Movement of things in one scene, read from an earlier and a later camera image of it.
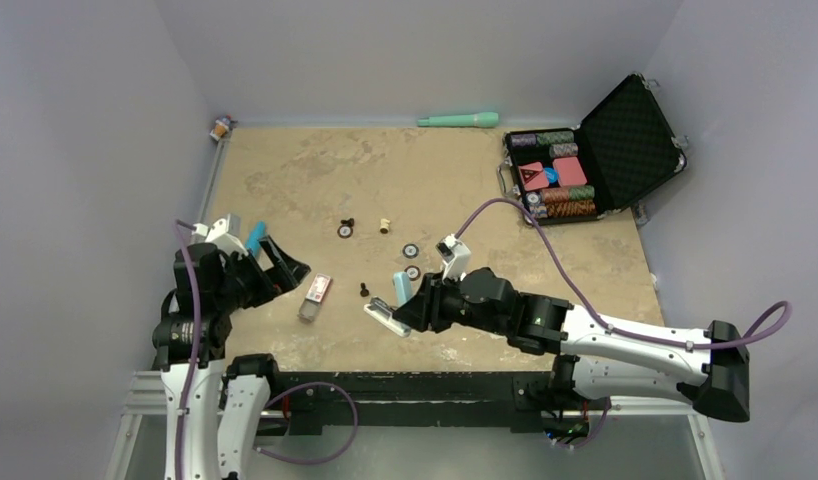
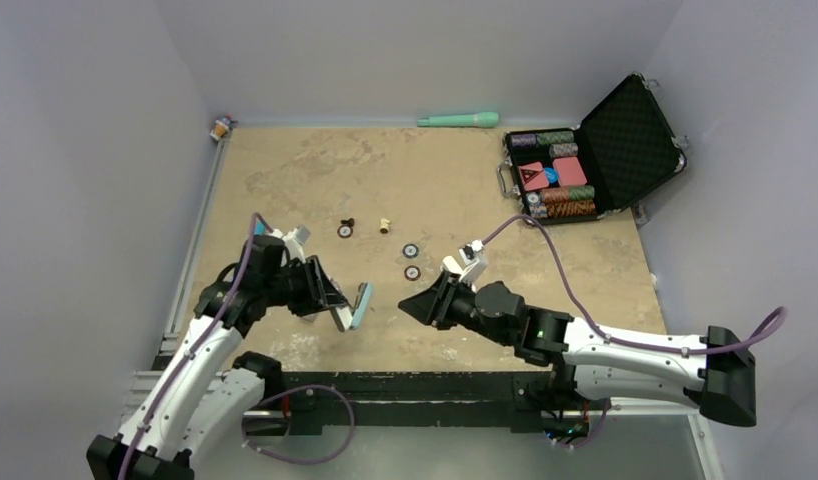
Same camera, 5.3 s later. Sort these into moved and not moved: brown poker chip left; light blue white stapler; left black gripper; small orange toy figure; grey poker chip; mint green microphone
Moved: left black gripper; light blue white stapler
Not moved: mint green microphone; small orange toy figure; brown poker chip left; grey poker chip
